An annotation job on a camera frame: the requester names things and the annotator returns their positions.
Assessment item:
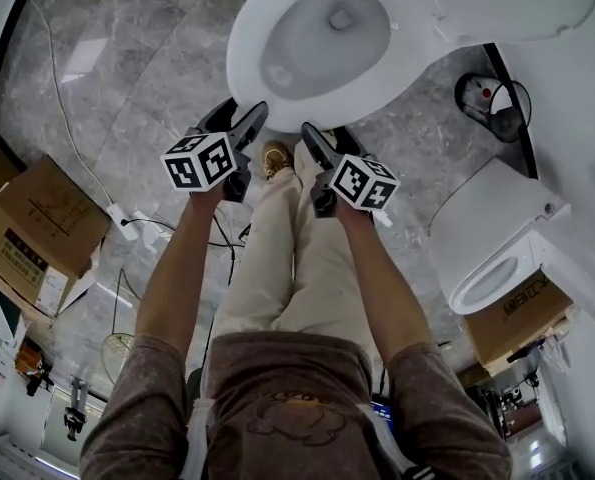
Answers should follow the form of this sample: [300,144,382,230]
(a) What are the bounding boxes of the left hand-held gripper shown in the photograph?
[160,97,270,203]

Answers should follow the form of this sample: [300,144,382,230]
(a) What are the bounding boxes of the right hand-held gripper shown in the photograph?
[300,121,401,219]

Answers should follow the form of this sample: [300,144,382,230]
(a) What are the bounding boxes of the person's left forearm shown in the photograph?
[134,187,228,369]

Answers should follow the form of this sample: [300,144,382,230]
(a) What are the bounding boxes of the person's right forearm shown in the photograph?
[334,200,431,369]

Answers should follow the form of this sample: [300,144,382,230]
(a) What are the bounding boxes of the white toilet with button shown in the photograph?
[429,155,595,327]

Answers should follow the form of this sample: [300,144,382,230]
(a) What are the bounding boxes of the white toilet lid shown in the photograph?
[416,0,595,52]

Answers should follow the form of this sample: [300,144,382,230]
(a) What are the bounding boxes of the person's left tan shoe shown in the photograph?
[261,140,294,182]

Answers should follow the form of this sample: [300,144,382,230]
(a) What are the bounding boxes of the person's cream trousers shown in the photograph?
[211,140,378,349]

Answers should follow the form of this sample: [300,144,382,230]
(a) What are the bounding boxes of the crumpled white paper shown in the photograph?
[132,211,173,245]

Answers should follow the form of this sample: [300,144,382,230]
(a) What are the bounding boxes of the white power strip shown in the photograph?
[105,202,141,242]

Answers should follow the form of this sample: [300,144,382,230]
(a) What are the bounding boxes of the white and red trash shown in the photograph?
[464,78,509,115]

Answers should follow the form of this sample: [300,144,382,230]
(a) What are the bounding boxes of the open cardboard box with labels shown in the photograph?
[0,140,112,319]

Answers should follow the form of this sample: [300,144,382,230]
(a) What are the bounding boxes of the person's brown printed shirt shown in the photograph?
[79,331,513,480]

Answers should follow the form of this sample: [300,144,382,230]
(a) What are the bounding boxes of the cardboard box with large print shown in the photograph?
[464,267,576,377]

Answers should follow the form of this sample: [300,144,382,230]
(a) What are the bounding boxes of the black device with blue screen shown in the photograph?
[370,400,396,428]

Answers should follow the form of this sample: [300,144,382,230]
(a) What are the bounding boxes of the black tripod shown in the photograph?
[64,375,91,442]

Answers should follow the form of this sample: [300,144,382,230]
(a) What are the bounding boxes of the black power cable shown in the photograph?
[121,216,251,249]

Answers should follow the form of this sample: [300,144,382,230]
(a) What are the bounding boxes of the white cable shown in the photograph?
[19,0,116,209]

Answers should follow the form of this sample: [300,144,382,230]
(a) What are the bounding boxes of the black wire waste bin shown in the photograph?
[454,71,533,143]

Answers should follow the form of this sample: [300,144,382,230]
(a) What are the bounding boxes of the white harness strap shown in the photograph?
[359,401,436,480]
[179,396,217,480]

